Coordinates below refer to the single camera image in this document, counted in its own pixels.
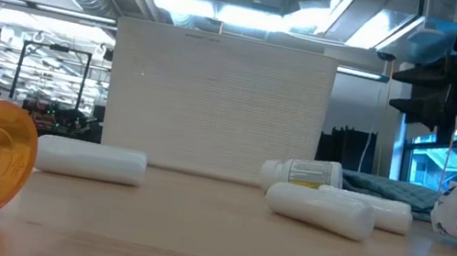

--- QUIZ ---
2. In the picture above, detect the white gauze roll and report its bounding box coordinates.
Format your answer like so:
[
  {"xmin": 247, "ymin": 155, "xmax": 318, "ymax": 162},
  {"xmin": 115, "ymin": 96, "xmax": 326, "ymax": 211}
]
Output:
[
  {"xmin": 33, "ymin": 132, "xmax": 151, "ymax": 189},
  {"xmin": 260, "ymin": 178, "xmax": 381, "ymax": 244},
  {"xmin": 313, "ymin": 183, "xmax": 417, "ymax": 238}
]

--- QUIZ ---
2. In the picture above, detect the black panels stack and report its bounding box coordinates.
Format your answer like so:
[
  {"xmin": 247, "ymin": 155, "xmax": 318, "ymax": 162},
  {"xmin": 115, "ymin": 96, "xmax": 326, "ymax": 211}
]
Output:
[{"xmin": 314, "ymin": 122, "xmax": 380, "ymax": 175}]

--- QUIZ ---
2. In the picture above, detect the black metal frame rig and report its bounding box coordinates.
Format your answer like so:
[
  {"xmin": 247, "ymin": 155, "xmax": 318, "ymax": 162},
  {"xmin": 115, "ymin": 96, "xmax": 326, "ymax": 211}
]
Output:
[{"xmin": 8, "ymin": 38, "xmax": 95, "ymax": 112}]

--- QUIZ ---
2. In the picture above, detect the white labelled medicine bottle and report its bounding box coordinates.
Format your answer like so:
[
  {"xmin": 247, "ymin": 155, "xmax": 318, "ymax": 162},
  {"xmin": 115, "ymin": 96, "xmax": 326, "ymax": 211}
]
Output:
[{"xmin": 257, "ymin": 149, "xmax": 347, "ymax": 204}]

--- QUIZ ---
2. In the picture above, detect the white panel board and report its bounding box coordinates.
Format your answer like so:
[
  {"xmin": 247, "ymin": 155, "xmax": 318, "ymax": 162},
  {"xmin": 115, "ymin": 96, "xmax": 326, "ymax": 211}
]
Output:
[{"xmin": 95, "ymin": 15, "xmax": 340, "ymax": 195}]

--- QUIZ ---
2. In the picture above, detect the background robot equipment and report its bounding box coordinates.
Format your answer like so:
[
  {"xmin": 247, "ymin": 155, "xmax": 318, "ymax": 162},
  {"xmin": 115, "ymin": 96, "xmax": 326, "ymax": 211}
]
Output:
[{"xmin": 18, "ymin": 94, "xmax": 106, "ymax": 145}]

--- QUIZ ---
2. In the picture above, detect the teal quilted cloth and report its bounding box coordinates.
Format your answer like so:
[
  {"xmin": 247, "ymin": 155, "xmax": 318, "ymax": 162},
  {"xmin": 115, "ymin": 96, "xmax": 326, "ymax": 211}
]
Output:
[{"xmin": 335, "ymin": 168, "xmax": 443, "ymax": 224}]

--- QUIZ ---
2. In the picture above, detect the long ceiling light bar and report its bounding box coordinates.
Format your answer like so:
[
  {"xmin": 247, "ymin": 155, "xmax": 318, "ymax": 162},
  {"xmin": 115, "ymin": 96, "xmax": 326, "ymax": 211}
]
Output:
[{"xmin": 0, "ymin": 0, "xmax": 121, "ymax": 29}]

